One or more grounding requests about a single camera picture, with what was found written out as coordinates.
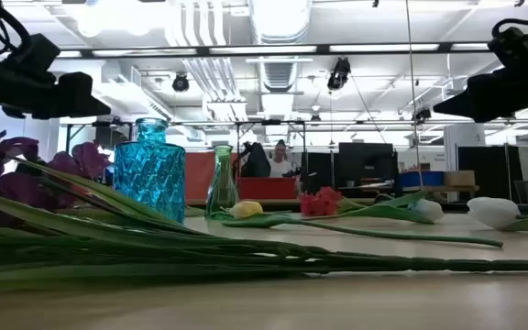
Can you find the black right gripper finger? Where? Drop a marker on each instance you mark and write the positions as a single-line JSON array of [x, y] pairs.
[[458, 106]]

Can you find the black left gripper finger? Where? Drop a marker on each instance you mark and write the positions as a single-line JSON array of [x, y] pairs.
[[80, 101]]

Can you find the red artificial flower bunch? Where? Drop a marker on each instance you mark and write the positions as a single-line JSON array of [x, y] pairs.
[[75, 190], [319, 202]]

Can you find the white artificial tulip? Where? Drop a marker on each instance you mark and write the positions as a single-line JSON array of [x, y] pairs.
[[429, 210], [493, 212]]

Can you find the purple artificial flower bunch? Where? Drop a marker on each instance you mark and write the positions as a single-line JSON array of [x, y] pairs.
[[154, 261]]

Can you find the yellow artificial tulip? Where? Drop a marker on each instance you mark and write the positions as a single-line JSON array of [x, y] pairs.
[[245, 209]]

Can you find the blue textured glass vase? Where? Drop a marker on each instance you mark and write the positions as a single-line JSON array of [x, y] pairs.
[[149, 174]]

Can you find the green glass vase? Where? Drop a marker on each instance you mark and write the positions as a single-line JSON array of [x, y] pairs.
[[223, 188]]

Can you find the white pillar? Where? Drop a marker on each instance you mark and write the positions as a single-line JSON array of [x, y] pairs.
[[463, 137]]

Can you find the thin hanging pole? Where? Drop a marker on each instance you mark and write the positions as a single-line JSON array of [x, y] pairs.
[[411, 69]]

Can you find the brown cardboard box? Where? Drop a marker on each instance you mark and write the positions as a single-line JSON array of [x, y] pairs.
[[459, 178]]

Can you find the black partition panel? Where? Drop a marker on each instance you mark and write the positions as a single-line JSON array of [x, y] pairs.
[[488, 172]]

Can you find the blue plastic bin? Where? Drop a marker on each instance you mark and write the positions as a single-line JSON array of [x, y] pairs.
[[422, 179]]

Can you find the wooden shelf board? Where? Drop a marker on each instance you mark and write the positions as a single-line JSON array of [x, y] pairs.
[[438, 188]]

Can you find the large black monitor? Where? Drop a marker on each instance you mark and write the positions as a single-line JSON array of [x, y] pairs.
[[366, 160]]

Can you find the orange partition panel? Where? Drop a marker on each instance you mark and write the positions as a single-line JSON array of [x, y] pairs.
[[199, 174]]

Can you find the black overhead crossbar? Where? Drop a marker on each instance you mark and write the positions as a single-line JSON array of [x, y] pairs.
[[323, 48]]

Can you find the small black monitor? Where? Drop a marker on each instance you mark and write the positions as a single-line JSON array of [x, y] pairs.
[[319, 169]]

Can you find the black bulky background object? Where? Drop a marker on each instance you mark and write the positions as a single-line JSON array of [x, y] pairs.
[[256, 161]]

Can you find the person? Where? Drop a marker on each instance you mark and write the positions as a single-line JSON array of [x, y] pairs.
[[280, 166]]

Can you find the black hanging camera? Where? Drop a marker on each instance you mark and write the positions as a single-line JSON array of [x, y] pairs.
[[339, 73], [422, 115], [180, 83]]

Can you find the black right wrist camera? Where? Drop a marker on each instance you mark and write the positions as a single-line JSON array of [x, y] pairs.
[[518, 50]]

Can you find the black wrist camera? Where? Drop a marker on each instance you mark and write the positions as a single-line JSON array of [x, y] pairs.
[[37, 52], [518, 50]]

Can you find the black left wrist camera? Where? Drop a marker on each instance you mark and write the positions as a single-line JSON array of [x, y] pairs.
[[37, 52]]

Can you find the black background rig frame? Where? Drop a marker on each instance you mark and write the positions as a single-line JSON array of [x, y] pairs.
[[273, 122]]

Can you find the white ventilation duct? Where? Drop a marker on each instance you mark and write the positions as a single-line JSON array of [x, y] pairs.
[[278, 23]]

